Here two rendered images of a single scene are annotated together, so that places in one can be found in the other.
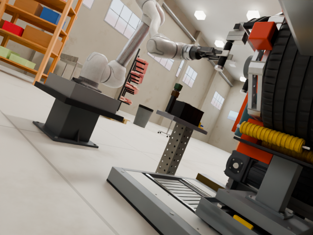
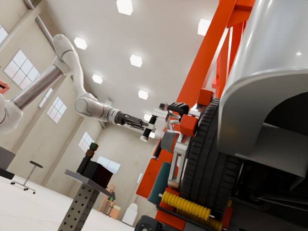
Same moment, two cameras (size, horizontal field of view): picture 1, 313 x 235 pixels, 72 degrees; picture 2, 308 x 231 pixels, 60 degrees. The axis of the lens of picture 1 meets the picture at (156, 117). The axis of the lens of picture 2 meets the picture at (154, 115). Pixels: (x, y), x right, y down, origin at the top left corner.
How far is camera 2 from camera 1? 46 cm
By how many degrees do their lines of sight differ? 32
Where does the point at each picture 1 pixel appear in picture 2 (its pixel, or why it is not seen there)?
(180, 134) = (86, 197)
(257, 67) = (182, 148)
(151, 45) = (82, 106)
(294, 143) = (204, 213)
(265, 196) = not seen: outside the picture
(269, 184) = not seen: outside the picture
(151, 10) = (74, 62)
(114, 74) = (9, 118)
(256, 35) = (185, 125)
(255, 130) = (175, 200)
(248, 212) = not seen: outside the picture
